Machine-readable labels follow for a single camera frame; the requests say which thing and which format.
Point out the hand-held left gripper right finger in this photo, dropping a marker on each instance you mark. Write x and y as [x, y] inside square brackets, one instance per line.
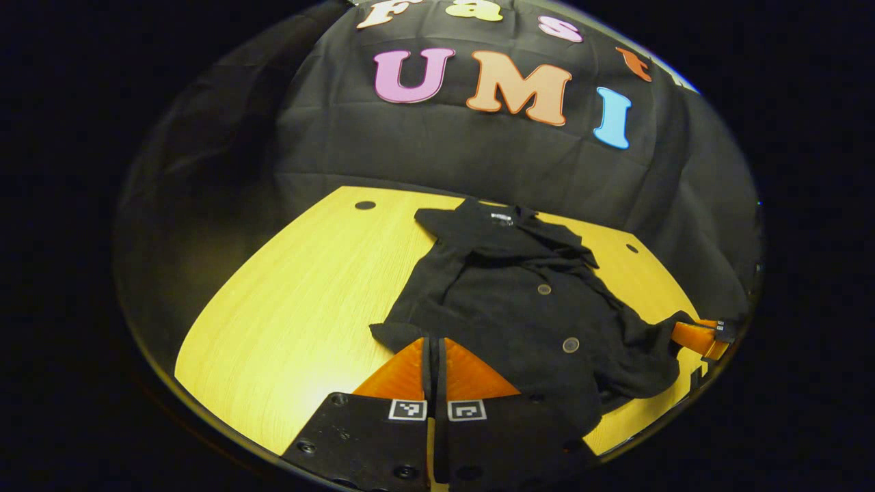
[506, 437]

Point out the black backdrop cloth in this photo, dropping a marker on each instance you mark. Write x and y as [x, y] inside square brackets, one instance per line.
[478, 157]

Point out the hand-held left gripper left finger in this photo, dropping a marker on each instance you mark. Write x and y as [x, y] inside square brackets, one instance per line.
[383, 444]

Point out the black buttoned garment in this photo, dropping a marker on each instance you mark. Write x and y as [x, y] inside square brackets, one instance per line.
[519, 314]

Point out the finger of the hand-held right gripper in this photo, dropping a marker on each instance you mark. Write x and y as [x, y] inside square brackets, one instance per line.
[697, 336]

